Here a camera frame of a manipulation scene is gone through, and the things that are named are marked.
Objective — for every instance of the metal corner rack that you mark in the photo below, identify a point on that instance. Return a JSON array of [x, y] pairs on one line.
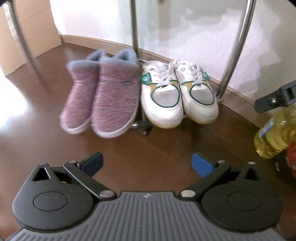
[[240, 46]]

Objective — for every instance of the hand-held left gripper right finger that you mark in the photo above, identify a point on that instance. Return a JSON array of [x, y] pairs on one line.
[[202, 165]]

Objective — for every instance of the dark red-label bottle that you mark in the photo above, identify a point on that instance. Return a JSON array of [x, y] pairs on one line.
[[290, 160]]

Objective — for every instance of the white green sneaker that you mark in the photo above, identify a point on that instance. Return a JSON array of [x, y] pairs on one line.
[[198, 97], [161, 102]]

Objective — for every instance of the cardboard box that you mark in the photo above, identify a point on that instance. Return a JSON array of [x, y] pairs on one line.
[[27, 39]]

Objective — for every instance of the yellow oil bottle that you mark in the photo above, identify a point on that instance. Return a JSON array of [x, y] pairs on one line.
[[275, 136]]

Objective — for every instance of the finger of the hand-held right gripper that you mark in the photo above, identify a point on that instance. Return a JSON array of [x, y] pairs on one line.
[[282, 97]]

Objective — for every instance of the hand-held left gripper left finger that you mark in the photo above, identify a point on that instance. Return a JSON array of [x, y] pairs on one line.
[[92, 163]]

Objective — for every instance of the purple fuzzy boot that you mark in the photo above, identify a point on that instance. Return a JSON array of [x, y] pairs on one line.
[[115, 99], [78, 99]]

